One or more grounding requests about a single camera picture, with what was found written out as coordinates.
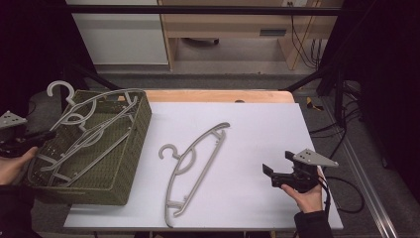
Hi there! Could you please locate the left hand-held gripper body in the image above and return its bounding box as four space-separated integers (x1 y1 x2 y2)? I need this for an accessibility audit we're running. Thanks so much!
0 110 34 159

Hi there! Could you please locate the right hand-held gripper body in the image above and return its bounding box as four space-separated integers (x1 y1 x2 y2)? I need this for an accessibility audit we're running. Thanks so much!
270 148 340 194

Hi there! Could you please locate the grey plastic clothes hanger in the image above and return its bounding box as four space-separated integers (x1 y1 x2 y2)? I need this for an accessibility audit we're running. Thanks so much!
157 122 231 229
46 79 147 173
28 98 140 186
39 128 132 188

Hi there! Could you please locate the green woven basket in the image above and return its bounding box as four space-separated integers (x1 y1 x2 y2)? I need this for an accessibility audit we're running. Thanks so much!
23 88 153 206

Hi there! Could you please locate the person's left hand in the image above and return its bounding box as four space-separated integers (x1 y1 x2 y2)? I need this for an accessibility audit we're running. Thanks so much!
0 146 40 186

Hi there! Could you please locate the person's right hand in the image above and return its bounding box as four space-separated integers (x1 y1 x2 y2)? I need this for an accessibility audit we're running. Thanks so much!
280 165 327 214

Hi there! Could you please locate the white table mat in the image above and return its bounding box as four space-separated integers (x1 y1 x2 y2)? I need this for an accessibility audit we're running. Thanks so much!
63 101 345 231

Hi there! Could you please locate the yellow and black clamp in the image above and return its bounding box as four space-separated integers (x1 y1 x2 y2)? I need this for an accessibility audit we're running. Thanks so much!
305 96 325 112

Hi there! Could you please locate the black curtain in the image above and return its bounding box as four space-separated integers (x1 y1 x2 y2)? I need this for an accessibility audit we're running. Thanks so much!
318 0 420 202
0 0 98 157

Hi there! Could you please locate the white cabinet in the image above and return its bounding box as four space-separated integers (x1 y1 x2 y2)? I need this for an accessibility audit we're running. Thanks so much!
65 0 170 66

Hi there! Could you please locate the wooden desk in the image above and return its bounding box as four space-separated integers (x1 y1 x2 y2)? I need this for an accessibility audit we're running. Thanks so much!
157 0 345 71

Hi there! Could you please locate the black horizontal metal bar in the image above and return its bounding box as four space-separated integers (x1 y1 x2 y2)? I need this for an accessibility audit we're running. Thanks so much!
65 4 343 17

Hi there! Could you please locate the black floor cable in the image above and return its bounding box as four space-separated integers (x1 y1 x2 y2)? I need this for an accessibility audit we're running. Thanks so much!
309 82 362 157

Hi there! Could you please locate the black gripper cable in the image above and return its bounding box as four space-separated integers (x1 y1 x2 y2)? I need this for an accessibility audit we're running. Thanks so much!
317 173 367 229

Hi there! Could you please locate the black metal frame strut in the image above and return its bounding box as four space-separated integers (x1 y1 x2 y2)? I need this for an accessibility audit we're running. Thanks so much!
59 63 127 112
283 64 347 127

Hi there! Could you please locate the aluminium rail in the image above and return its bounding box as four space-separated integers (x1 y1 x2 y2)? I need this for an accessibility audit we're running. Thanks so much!
321 98 401 238

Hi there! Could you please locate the black hanging cable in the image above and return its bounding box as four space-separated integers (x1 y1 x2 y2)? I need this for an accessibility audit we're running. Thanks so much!
289 1 323 70

